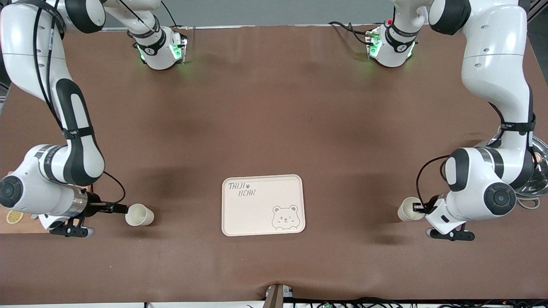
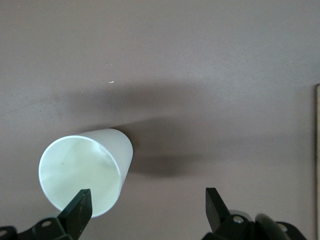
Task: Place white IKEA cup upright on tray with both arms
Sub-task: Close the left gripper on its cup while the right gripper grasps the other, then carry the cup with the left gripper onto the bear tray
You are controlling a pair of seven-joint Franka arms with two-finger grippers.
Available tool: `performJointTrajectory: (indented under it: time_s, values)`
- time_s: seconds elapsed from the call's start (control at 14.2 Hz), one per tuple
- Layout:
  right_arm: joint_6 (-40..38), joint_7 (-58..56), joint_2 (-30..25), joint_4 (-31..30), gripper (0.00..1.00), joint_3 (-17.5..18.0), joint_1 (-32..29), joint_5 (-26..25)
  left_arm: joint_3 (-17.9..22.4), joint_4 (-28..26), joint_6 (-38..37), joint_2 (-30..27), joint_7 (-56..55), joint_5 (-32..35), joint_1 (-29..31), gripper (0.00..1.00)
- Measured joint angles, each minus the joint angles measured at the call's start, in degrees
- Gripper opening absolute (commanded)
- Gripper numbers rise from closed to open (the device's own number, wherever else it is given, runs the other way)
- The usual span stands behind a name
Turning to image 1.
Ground white IKEA cup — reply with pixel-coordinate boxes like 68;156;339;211
397;197;426;222
125;204;155;227

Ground cream tray with bear print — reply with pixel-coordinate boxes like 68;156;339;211
221;174;306;237

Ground bamboo cutting board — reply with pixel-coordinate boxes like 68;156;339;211
0;171;94;234

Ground pale green electric pot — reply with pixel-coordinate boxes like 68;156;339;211
488;136;548;210

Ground glass pot lid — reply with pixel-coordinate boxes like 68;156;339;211
488;136;548;198

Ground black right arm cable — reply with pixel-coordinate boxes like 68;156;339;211
32;0;126;206

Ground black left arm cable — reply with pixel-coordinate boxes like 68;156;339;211
416;86;536;211

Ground black cable along table edge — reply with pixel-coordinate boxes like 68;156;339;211
283;296;548;308

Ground metal table edge bracket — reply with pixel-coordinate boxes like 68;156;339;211
265;283;295;308

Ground black cable at arm base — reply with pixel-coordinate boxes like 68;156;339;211
329;21;374;46
161;11;180;29

